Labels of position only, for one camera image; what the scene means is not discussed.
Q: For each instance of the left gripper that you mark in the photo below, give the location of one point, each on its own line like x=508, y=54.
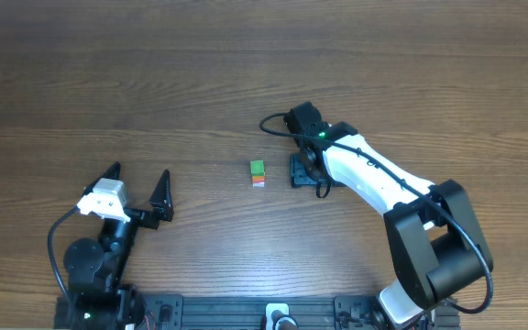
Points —
x=147, y=219

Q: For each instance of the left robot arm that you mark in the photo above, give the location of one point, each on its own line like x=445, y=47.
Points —
x=85, y=261

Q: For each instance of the green cube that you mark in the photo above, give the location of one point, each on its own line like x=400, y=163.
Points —
x=257, y=167

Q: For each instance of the white cube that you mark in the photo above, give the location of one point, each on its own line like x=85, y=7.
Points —
x=259, y=185

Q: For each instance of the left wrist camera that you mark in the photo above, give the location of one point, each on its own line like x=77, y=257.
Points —
x=106, y=199

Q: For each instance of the mounting rail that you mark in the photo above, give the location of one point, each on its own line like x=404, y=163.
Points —
x=227, y=314

